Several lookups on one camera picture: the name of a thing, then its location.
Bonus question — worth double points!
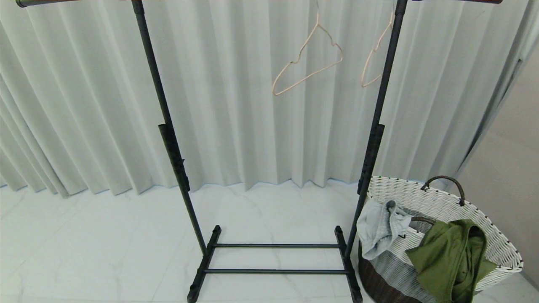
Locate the pink clothes hanger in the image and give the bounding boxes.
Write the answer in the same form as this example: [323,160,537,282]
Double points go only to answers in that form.
[272,0,344,96]
[361,8,394,88]

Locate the pale grey shorts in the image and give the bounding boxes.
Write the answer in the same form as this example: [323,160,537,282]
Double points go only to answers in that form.
[357,199,415,260]

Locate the green long-sleeved shirt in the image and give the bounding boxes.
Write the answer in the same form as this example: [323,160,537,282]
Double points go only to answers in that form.
[405,219,498,303]

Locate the black clothes rack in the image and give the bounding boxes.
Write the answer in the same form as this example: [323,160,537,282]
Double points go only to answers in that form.
[16,0,504,303]

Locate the white laundry basket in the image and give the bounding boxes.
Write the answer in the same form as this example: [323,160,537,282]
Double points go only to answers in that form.
[358,175,524,303]

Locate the white curtain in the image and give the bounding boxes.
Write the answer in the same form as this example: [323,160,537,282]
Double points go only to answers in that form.
[0,0,539,198]

